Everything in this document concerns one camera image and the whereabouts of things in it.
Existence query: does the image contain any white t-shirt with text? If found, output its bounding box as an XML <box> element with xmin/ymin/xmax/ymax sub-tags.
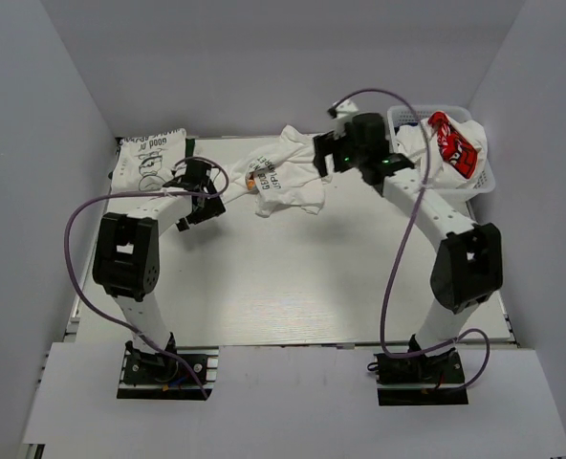
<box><xmin>216</xmin><ymin>125</ymin><xmax>331</xmax><ymax>218</ymax></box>

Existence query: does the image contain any white t-shirt red print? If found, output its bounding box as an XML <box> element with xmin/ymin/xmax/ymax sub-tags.
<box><xmin>393</xmin><ymin>110</ymin><xmax>488</xmax><ymax>189</ymax></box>

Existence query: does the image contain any navy blue t-shirt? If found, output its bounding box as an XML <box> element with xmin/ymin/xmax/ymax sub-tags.
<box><xmin>396</xmin><ymin>124</ymin><xmax>422</xmax><ymax>138</ymax></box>

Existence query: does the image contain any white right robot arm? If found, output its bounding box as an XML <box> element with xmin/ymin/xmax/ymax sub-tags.
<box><xmin>313</xmin><ymin>108</ymin><xmax>503</xmax><ymax>382</ymax></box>

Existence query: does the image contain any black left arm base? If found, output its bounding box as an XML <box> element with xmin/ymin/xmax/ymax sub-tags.
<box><xmin>117</xmin><ymin>340</ymin><xmax>219</xmax><ymax>401</ymax></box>

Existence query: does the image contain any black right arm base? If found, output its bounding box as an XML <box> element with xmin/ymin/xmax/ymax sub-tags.
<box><xmin>367</xmin><ymin>350</ymin><xmax>468</xmax><ymax>406</ymax></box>

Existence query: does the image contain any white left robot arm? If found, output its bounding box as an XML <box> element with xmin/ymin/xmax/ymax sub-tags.
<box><xmin>93</xmin><ymin>158</ymin><xmax>226</xmax><ymax>382</ymax></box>

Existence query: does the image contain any folded white printed t-shirt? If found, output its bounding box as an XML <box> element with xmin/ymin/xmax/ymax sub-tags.
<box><xmin>111</xmin><ymin>128</ymin><xmax>186</xmax><ymax>193</ymax></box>

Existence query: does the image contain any white plastic basket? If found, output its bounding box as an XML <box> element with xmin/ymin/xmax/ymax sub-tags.
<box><xmin>387</xmin><ymin>105</ymin><xmax>495</xmax><ymax>202</ymax></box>

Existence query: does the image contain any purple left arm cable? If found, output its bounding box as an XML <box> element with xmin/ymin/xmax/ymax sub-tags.
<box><xmin>63</xmin><ymin>156</ymin><xmax>230</xmax><ymax>401</ymax></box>

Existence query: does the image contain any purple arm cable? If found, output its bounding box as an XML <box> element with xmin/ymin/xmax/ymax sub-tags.
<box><xmin>328</xmin><ymin>88</ymin><xmax>492</xmax><ymax>388</ymax></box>
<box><xmin>63</xmin><ymin>156</ymin><xmax>230</xmax><ymax>401</ymax></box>

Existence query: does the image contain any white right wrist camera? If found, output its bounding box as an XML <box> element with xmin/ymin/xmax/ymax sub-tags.
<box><xmin>327</xmin><ymin>99</ymin><xmax>359</xmax><ymax>138</ymax></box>

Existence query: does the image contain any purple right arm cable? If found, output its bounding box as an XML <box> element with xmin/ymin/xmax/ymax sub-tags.
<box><xmin>328</xmin><ymin>88</ymin><xmax>492</xmax><ymax>388</ymax></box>

